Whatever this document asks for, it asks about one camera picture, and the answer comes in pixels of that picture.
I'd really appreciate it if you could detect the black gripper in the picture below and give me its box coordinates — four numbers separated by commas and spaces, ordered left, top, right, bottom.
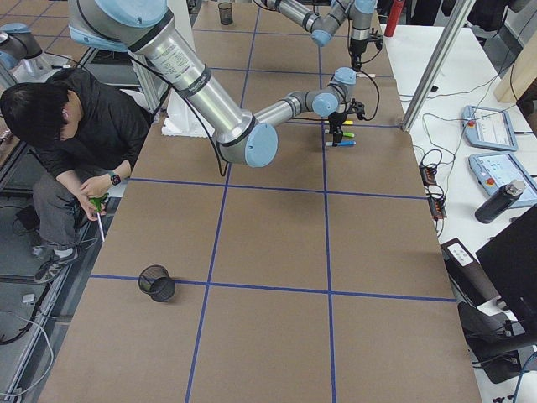
328, 111, 347, 145
348, 38, 366, 71

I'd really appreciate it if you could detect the blue marker pen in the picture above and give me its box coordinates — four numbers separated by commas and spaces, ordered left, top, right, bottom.
325, 140, 356, 147

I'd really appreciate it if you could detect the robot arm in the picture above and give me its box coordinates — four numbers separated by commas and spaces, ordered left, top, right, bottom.
258, 0, 383, 71
68, 1, 357, 167

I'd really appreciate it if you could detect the green marker pen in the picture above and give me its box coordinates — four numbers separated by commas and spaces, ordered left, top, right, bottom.
324, 129, 355, 138

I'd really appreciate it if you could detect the black usb hub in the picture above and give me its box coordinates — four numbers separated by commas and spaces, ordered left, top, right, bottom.
419, 164, 446, 221

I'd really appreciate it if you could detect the far black mesh cup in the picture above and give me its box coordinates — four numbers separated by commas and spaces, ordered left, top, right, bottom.
218, 2, 233, 25

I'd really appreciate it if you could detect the black mesh cup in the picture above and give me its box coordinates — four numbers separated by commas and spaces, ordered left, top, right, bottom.
138, 264, 175, 302
218, 2, 233, 25

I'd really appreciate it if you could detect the far blue teach pendant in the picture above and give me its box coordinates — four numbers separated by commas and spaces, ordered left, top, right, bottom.
461, 105, 518, 151

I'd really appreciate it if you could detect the blue teach pendant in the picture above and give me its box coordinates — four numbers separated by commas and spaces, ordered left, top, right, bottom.
468, 151, 536, 208
461, 105, 518, 151

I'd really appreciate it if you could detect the near blue teach pendant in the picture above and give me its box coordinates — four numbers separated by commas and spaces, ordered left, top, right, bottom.
468, 151, 536, 208

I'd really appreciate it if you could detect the black water bottle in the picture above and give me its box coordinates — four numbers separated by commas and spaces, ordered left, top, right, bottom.
474, 180, 526, 224

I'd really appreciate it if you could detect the black monitor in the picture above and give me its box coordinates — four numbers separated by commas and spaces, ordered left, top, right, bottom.
477, 207, 536, 332

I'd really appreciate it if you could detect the near black mesh cup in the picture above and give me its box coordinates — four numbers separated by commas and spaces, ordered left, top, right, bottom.
138, 264, 175, 302

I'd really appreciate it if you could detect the person in black jacket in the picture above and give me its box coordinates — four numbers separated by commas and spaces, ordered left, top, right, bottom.
1, 68, 153, 284

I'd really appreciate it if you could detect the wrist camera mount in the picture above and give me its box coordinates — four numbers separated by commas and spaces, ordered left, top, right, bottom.
368, 28, 383, 50
347, 99, 366, 121

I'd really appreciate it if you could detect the aluminium frame post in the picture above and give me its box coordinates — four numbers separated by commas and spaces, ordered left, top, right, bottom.
400, 0, 476, 132

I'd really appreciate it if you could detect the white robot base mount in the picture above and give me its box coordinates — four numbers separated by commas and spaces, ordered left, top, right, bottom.
162, 92, 215, 138

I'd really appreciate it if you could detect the green handled screwdriver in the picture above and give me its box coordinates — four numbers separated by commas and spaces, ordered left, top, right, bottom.
89, 193, 109, 243

